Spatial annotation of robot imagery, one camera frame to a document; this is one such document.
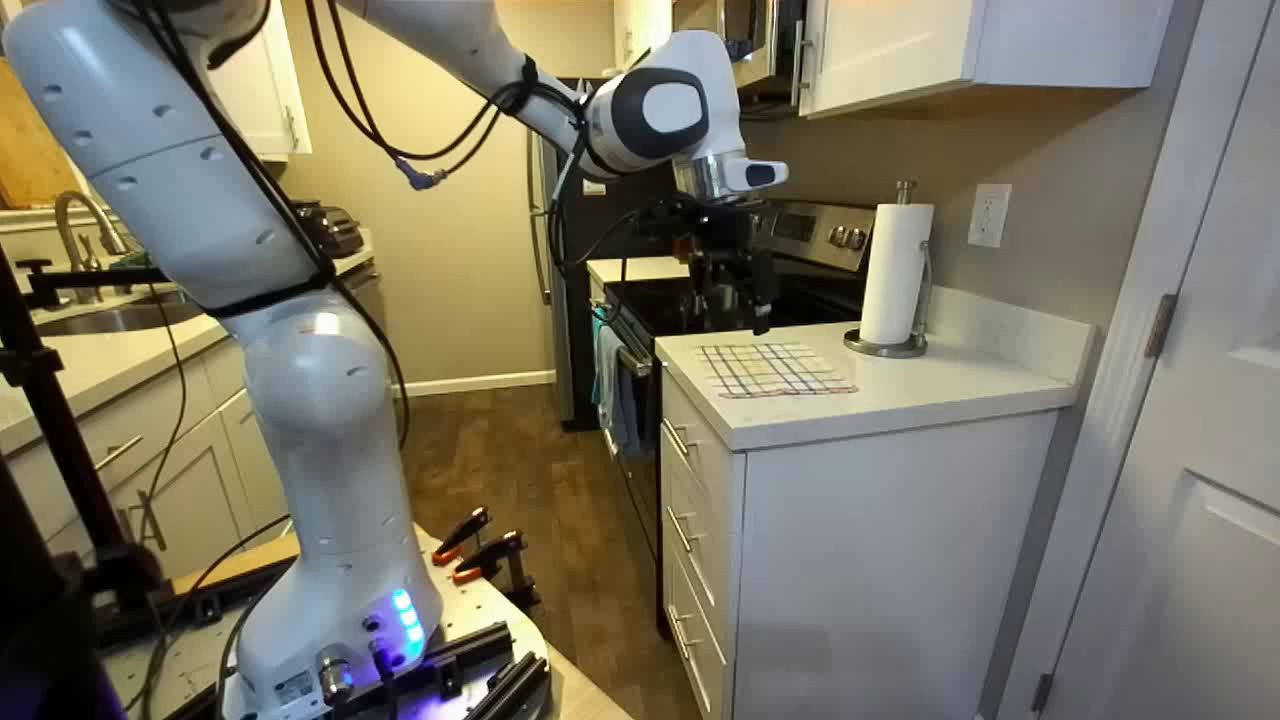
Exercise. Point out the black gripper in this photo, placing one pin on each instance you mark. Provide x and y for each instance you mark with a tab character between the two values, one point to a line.
728	237

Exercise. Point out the white cutlery drawer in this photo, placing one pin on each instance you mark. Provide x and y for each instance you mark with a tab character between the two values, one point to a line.
703	455

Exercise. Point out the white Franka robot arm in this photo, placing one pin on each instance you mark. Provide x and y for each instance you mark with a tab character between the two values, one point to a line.
173	172

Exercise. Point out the white drawer with recessed panel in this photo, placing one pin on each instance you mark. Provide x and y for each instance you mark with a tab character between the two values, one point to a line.
703	554
703	653

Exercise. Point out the white drawer cabinet with countertop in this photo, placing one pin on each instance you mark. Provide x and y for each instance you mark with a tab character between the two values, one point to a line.
883	532

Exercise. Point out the checkered white mat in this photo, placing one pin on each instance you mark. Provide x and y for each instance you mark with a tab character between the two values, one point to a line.
778	368

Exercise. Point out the stainless steel electric stove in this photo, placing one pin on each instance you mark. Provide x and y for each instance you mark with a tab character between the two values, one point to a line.
812	240

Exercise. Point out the blue towel with white stripe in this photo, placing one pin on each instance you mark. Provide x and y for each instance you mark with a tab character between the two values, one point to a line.
603	366

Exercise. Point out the grey towel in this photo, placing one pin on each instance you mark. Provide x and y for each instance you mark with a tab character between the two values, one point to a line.
627	405

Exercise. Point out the metal paper towel holder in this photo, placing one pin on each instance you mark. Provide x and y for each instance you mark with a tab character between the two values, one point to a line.
887	347

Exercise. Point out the white paper towel roll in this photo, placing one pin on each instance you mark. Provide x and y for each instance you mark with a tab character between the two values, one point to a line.
894	272

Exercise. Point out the stainless steel refrigerator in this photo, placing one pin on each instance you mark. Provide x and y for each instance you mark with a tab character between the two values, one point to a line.
574	295

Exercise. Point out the dark over-range microwave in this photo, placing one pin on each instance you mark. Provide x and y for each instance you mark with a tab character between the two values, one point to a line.
764	41

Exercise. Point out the black countertop appliance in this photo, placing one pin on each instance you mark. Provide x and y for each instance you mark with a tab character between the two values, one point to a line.
324	228

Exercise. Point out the black aluminium mounting rails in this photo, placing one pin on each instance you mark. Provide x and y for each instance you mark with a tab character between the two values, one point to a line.
464	674

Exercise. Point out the white panel door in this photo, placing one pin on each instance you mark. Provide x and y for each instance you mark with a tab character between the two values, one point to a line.
1186	441

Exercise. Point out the white base cabinets with sink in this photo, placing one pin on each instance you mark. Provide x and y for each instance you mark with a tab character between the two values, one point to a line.
185	465

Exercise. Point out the steel kitchen sink basin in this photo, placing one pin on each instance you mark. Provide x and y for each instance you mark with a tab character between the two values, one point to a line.
122	317

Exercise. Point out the curved metal sink faucet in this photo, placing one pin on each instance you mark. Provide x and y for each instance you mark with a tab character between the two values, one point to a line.
82	222

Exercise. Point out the white wall outlet plate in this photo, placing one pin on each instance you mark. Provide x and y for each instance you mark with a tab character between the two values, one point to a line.
991	214

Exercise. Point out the white wall cabinet beside window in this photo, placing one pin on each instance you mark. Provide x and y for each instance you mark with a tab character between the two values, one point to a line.
267	82

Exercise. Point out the black camera stand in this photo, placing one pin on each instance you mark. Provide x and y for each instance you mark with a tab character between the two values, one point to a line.
61	441

